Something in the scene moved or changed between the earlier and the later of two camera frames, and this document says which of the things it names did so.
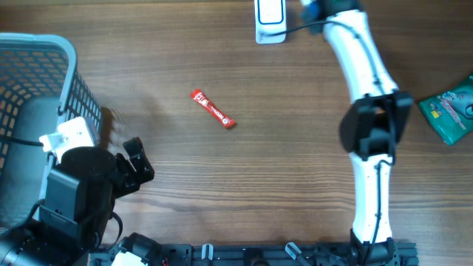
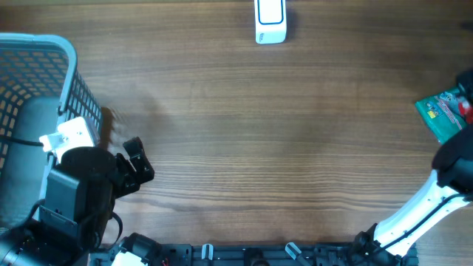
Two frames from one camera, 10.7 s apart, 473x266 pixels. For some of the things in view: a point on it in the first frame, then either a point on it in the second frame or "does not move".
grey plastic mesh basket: x=39 y=89 does not move
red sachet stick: x=199 y=97 to x=467 y=111
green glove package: x=451 y=114 does not move
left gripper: x=130 y=180 does not move
